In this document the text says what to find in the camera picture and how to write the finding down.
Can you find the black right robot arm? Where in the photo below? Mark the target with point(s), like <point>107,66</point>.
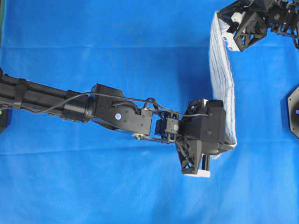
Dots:
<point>282,18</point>

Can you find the blue table cloth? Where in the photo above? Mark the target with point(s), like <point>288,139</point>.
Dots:
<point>54,171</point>

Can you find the white blue-striped towel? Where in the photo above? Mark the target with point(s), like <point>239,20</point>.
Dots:
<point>222,80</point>

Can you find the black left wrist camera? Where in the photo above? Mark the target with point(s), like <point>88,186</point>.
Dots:
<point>204,124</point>

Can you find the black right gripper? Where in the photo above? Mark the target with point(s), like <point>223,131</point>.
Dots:
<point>245,27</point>

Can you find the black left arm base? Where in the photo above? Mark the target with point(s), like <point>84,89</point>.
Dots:
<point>5,119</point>

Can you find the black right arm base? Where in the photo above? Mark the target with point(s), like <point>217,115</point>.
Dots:
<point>293,111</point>

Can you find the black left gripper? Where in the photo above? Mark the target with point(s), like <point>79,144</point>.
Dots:
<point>193,161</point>

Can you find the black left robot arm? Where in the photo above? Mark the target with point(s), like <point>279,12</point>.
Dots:
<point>103,105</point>

